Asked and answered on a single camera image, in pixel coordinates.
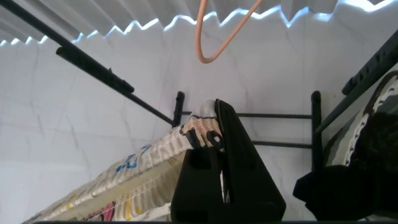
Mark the black clothes rack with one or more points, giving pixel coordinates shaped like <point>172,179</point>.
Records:
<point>93,65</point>

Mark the cream printed shorts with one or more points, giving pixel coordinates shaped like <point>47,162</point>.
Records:
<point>149,155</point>

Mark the black garment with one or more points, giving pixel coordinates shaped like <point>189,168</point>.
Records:
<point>348,193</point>

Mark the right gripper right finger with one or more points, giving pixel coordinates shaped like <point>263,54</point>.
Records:
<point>248,180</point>

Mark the pink clothes hanger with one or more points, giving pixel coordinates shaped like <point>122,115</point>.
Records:
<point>199,31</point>

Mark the white curtain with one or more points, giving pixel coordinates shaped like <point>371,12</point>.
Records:
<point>124,12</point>

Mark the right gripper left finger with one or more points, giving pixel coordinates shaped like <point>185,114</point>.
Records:
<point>199,186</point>

